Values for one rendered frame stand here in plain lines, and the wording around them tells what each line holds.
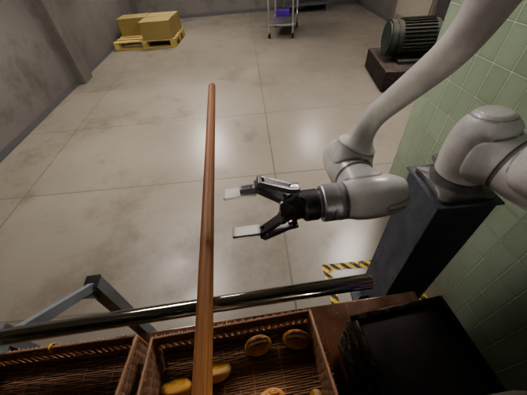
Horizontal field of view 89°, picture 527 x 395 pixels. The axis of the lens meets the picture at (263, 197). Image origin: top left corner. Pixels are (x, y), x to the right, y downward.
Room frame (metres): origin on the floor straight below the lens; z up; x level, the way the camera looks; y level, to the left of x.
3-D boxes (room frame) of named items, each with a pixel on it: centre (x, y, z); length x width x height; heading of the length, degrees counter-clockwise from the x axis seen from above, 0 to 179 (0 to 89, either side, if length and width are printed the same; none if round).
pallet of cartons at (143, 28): (6.74, 2.16, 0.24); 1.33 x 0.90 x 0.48; 89
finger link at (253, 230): (0.41, 0.05, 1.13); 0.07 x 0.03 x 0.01; 93
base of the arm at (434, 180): (0.66, -0.66, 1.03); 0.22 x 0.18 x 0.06; 1
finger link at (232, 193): (0.41, 0.05, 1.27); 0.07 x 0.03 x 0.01; 93
